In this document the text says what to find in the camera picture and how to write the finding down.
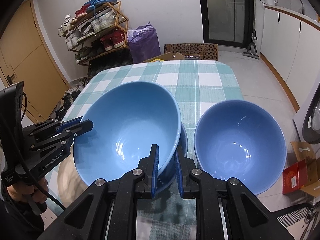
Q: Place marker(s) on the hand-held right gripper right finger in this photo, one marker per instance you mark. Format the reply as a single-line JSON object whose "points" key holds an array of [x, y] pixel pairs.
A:
{"points": [[178, 170]]}

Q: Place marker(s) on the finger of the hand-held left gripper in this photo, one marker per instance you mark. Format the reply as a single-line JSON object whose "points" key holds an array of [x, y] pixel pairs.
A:
{"points": [[63, 126], [82, 127]]}

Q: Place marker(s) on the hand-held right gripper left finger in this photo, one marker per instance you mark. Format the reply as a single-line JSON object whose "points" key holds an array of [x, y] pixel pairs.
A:
{"points": [[156, 165]]}

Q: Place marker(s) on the large dark blue bowl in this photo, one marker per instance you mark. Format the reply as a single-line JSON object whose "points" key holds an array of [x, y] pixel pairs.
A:
{"points": [[183, 142]]}

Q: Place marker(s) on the light blue bowl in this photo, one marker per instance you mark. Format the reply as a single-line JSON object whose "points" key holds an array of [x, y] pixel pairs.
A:
{"points": [[125, 120]]}

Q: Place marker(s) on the cream plate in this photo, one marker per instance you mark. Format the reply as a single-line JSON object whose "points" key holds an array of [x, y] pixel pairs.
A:
{"points": [[67, 177]]}

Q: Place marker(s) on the small dark blue bowl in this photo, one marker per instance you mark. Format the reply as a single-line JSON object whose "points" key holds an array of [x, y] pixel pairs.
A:
{"points": [[237, 142]]}

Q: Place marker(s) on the person's left forearm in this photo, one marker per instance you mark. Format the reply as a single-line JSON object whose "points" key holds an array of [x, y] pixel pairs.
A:
{"points": [[15, 220]]}

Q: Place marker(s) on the person's left hand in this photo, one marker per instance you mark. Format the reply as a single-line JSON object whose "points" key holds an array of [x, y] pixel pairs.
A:
{"points": [[15, 192]]}

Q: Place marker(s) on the pile of dark shoes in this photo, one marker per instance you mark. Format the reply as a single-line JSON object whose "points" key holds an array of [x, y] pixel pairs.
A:
{"points": [[70, 97]]}

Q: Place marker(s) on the wooden door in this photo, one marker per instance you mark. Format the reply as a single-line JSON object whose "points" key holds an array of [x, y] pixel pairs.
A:
{"points": [[25, 55]]}

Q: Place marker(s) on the teal checked tablecloth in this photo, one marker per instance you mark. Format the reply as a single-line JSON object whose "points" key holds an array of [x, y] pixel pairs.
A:
{"points": [[200, 85]]}

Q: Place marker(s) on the purple plastic bag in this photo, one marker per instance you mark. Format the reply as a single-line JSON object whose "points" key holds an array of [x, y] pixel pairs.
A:
{"points": [[145, 45]]}

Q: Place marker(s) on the wooden shoe rack with shoes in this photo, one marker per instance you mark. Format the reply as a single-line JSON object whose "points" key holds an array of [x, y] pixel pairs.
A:
{"points": [[105, 21]]}

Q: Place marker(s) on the open brown cardboard box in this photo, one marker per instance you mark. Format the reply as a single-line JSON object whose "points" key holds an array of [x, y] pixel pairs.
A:
{"points": [[170, 56]]}

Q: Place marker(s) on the red cardboard box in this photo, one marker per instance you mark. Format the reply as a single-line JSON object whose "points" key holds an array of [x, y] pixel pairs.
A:
{"points": [[295, 177]]}

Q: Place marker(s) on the patterned brown cardboard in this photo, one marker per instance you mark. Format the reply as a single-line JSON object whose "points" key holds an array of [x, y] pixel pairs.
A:
{"points": [[190, 48]]}

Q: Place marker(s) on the striped black white rug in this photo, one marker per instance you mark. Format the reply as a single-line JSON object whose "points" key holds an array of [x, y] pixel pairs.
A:
{"points": [[295, 215]]}

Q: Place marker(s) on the washing machine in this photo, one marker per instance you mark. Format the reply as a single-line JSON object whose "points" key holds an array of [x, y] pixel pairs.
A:
{"points": [[312, 125]]}

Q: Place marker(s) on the black framed glass door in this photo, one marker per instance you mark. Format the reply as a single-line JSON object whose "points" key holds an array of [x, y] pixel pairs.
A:
{"points": [[225, 12]]}

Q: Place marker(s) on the white base cabinets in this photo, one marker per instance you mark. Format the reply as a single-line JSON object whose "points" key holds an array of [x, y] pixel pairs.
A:
{"points": [[287, 42]]}

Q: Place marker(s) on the metal faucet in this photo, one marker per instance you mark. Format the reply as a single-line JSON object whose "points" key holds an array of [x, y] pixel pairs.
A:
{"points": [[301, 5]]}

